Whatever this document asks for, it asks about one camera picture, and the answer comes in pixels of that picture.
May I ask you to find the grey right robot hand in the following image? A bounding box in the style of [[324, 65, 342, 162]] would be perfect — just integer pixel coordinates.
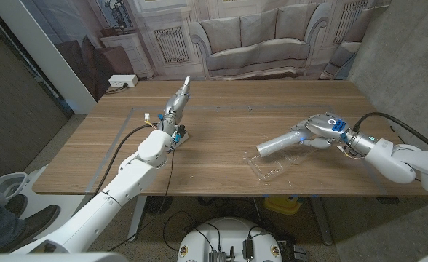
[[290, 112, 354, 149]]

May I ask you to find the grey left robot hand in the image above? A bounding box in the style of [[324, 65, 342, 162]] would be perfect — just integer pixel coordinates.
[[157, 76, 192, 136]]

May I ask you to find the plastic wrap roll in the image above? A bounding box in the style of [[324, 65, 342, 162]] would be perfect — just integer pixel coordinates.
[[255, 130, 312, 158]]

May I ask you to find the blue and white package box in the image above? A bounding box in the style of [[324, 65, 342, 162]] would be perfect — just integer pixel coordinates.
[[170, 125, 189, 148]]

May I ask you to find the clear plastic clamshell container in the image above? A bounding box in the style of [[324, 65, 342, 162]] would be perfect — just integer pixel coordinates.
[[243, 143, 319, 182]]

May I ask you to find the white power strip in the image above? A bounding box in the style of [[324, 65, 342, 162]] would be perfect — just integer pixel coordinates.
[[108, 74, 139, 88]]

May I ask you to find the yellow object under table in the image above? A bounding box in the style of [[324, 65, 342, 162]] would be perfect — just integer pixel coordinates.
[[263, 195, 299, 215]]

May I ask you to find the white table leg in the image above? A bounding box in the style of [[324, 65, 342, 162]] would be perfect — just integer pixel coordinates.
[[310, 196, 333, 246], [127, 196, 148, 243]]

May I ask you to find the printed living room backdrop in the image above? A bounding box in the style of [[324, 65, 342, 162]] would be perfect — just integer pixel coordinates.
[[19, 0, 392, 103]]

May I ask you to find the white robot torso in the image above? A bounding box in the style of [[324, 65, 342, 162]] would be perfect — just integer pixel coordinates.
[[177, 217, 283, 262]]

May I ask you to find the dark shoe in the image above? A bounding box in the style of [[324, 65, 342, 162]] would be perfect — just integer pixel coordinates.
[[0, 204, 61, 252]]

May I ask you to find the white floor base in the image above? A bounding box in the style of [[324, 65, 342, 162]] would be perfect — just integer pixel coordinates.
[[0, 164, 60, 219]]

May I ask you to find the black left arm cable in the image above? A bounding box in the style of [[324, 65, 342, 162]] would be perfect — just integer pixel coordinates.
[[93, 123, 160, 196]]

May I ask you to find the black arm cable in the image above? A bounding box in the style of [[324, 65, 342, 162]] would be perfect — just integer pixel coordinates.
[[352, 111, 428, 157], [93, 123, 160, 196]]

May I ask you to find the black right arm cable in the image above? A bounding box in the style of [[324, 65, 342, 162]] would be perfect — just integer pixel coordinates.
[[352, 111, 428, 157]]

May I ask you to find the black floor cable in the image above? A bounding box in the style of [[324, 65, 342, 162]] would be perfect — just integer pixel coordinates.
[[162, 210, 222, 253]]

